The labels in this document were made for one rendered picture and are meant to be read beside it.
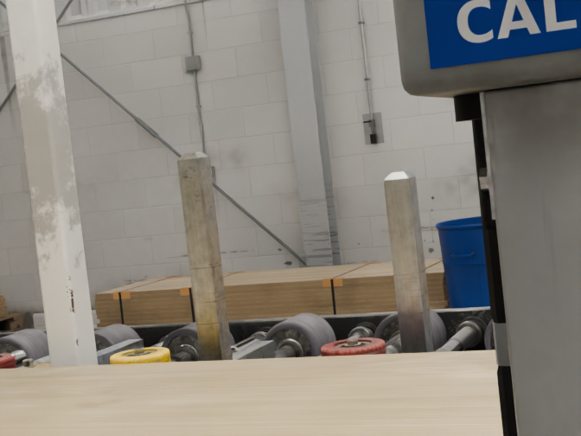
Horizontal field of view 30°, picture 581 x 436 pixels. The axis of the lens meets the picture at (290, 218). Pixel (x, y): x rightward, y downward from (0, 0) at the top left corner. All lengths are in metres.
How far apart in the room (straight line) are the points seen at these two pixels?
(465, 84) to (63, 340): 1.28
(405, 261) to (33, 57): 0.57
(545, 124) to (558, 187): 0.02
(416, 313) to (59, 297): 0.48
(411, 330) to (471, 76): 1.19
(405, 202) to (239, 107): 6.75
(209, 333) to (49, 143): 0.35
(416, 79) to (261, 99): 7.81
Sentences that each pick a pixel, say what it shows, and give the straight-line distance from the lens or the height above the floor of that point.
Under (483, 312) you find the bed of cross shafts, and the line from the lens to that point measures 1.97.
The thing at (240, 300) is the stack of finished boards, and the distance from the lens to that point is 6.84.
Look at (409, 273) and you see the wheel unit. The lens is 1.44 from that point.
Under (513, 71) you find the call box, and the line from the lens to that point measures 0.27.
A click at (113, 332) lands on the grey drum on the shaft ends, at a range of 2.12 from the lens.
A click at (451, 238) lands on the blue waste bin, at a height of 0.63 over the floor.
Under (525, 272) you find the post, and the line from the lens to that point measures 0.29.
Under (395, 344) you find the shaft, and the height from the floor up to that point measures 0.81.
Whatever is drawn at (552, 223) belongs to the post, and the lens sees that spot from 0.29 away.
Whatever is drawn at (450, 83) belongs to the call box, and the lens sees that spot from 0.27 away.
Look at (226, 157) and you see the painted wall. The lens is 8.21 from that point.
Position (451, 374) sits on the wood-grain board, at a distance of 1.15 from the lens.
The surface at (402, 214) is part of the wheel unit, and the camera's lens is 1.43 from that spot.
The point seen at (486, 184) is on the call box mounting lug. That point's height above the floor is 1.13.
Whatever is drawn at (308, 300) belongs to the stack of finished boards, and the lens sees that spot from 6.65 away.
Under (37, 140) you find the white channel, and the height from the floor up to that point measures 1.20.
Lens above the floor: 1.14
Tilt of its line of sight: 3 degrees down
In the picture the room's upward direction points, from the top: 6 degrees counter-clockwise
